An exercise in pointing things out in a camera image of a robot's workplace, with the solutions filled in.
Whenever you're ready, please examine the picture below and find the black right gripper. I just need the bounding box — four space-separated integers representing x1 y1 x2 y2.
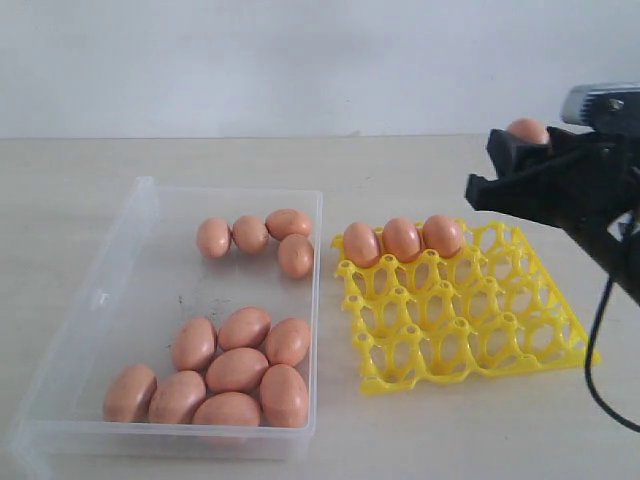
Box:
465 126 639 240

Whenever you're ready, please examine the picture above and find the brown egg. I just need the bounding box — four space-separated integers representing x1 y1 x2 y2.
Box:
103 364 157 423
382 217 421 263
264 317 311 367
343 222 381 268
192 392 261 427
232 215 269 255
170 317 217 371
218 306 271 351
277 234 314 279
148 370 207 424
422 215 465 258
205 347 269 394
259 364 310 428
196 217 231 258
265 209 313 241
506 117 550 145

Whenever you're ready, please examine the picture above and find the yellow plastic egg tray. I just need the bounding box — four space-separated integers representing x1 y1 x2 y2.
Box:
335 220 588 395

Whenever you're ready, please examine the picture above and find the clear plastic container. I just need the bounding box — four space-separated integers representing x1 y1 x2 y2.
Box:
10 177 323 479

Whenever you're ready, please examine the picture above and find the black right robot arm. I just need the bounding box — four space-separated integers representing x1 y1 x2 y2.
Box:
465 127 639 299

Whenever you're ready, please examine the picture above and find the black camera cable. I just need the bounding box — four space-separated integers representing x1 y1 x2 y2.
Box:
584 214 640 434

